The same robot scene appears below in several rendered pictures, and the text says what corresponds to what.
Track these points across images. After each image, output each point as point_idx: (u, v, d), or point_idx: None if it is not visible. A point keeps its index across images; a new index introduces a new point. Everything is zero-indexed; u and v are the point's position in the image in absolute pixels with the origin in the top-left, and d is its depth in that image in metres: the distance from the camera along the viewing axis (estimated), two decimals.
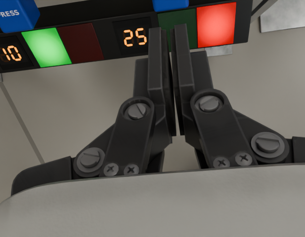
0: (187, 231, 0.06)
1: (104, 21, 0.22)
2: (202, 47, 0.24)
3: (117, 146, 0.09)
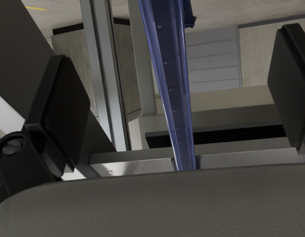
0: (187, 231, 0.06)
1: None
2: None
3: (16, 182, 0.08)
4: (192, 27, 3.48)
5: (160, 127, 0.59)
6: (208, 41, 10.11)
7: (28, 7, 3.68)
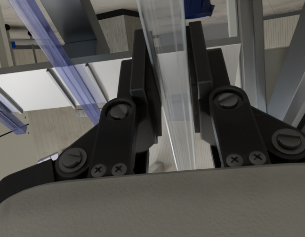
0: (187, 231, 0.06)
1: None
2: None
3: (103, 146, 0.09)
4: (210, 16, 3.54)
5: (269, 60, 0.66)
6: (213, 35, 10.18)
7: None
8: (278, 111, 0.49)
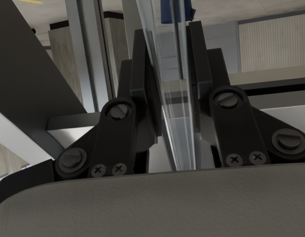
0: (187, 231, 0.06)
1: None
2: None
3: (103, 146, 0.09)
4: (191, 21, 3.40)
5: None
6: (207, 36, 10.03)
7: (23, 0, 3.60)
8: None
